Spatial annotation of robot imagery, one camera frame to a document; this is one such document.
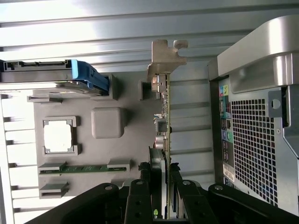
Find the hard disk with blue bracket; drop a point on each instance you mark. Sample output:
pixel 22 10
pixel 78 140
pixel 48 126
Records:
pixel 35 72

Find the open black PC case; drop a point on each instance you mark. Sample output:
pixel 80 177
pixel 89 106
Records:
pixel 252 140

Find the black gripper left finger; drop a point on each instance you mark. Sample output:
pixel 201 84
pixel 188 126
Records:
pixel 137 205

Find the green RAM stick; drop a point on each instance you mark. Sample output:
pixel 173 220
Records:
pixel 88 168

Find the silver CPU chip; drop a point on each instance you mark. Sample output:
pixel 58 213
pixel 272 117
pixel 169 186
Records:
pixel 58 138

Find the grey parts rack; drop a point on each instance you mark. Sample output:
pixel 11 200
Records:
pixel 130 149

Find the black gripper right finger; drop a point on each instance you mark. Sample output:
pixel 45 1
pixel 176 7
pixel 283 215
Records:
pixel 196 205

